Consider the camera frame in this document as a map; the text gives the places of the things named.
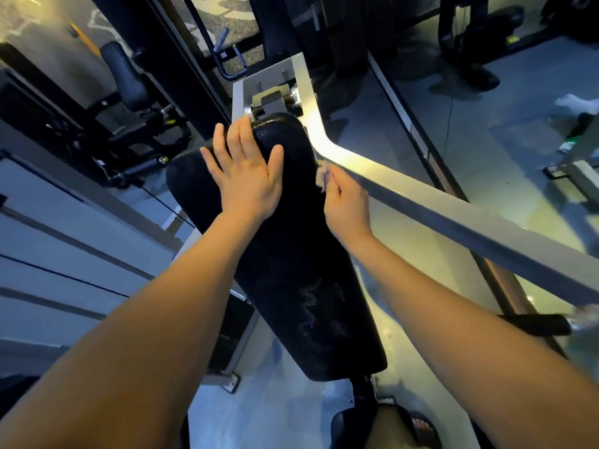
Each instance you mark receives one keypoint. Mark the person's left forearm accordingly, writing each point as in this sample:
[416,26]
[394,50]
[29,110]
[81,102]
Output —
[140,350]

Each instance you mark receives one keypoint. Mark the black seated gym machine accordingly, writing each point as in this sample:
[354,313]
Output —
[124,79]

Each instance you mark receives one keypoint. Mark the person's left hand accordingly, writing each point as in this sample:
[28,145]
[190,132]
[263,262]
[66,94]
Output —
[245,182]

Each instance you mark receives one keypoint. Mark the person's black sandal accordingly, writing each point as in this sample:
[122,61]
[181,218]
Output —
[428,432]

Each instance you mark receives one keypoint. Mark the black padded seat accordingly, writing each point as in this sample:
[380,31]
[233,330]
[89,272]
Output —
[344,430]

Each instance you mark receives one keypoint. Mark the black pillar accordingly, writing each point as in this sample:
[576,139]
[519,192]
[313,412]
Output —
[164,56]

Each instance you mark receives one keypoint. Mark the person's right hand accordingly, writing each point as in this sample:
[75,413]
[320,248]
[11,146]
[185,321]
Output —
[348,210]

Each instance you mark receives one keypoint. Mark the black weight plate stack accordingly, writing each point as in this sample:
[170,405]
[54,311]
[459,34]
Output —
[234,332]

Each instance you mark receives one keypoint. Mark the person's right forearm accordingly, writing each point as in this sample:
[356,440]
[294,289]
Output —
[444,332]

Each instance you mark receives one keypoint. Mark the green white small packet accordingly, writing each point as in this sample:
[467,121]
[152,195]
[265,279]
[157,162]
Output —
[567,146]

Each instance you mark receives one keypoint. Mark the white cloth bundle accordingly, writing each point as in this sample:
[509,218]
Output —
[578,103]

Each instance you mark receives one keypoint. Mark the black padded backrest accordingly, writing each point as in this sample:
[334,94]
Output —
[304,285]

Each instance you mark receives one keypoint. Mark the beige cleaning cloth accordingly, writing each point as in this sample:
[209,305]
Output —
[321,177]

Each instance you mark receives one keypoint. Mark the chrome guide rod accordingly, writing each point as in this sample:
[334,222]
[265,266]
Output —
[51,303]
[77,242]

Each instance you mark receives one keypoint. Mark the brown partition base rail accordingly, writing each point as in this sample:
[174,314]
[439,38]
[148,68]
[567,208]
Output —
[510,285]

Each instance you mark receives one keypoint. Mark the grey gym machine frame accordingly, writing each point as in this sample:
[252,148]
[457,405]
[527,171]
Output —
[468,224]

